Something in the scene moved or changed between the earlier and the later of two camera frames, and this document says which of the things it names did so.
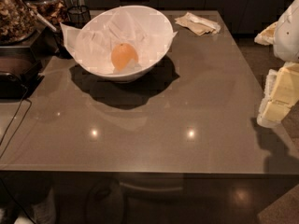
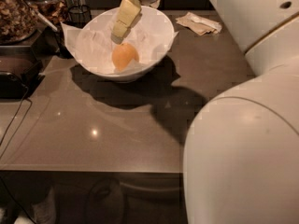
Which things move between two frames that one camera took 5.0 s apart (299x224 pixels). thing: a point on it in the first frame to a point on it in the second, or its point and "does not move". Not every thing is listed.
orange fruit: (122, 53) does not move
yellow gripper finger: (266, 35) to (156, 4)
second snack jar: (48, 0) does not move
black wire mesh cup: (78, 16) does not move
